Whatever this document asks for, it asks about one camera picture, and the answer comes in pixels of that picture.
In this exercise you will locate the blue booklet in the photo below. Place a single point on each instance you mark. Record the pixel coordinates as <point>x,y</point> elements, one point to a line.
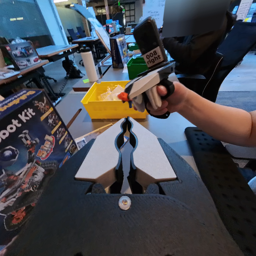
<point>84,143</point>

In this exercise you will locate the black backpack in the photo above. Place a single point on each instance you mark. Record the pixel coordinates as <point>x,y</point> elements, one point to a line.
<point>71,69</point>

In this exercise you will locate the orange toy connector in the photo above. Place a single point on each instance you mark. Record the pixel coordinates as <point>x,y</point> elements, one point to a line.
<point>122,96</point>

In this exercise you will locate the green sticky note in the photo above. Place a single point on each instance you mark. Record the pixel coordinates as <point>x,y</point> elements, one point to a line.
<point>86,81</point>

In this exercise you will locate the person's right forearm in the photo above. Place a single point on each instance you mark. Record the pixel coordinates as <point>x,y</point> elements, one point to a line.
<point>220,124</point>

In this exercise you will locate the sticker sheet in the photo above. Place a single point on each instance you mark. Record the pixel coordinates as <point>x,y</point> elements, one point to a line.
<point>94,131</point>

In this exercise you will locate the blue office chair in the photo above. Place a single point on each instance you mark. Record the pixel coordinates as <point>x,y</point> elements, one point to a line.
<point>71,34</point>
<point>81,32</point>

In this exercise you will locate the clear plastic bags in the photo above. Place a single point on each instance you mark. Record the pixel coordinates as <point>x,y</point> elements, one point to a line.
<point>110,94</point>

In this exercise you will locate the wooden background desk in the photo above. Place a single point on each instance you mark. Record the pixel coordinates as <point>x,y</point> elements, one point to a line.
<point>12,74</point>
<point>56,50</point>

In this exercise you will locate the toy car box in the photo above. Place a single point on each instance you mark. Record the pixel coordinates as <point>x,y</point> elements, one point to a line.
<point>22,54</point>

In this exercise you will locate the yellow plastic bin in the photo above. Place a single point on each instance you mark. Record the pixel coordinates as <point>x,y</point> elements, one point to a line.
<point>112,110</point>

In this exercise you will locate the blue robot kit box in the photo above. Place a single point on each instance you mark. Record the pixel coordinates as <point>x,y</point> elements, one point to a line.
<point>118,52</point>
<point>26,160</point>

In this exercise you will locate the white paper towel roll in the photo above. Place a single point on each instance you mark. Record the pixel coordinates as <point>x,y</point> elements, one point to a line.
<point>89,66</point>

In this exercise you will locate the person's right hand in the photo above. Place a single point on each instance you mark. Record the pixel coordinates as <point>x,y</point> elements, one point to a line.
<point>178,100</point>

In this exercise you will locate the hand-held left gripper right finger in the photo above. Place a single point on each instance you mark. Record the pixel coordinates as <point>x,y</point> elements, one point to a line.
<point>154,160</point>

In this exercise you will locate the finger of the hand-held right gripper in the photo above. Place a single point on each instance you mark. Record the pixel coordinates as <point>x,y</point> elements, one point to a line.
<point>140,84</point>
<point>140,104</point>

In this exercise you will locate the black office chair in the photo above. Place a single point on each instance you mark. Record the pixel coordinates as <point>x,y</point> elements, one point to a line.
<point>236,46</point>

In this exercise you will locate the blue toy pin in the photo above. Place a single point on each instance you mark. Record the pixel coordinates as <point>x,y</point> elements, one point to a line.
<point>130,104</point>

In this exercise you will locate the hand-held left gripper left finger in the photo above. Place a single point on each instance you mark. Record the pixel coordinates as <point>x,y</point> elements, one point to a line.
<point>100,160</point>

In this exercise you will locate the green plastic bin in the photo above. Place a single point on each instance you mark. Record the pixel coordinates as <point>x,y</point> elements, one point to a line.
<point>138,68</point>

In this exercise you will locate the whiteboard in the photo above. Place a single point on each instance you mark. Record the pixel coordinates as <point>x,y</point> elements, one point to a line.
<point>152,12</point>

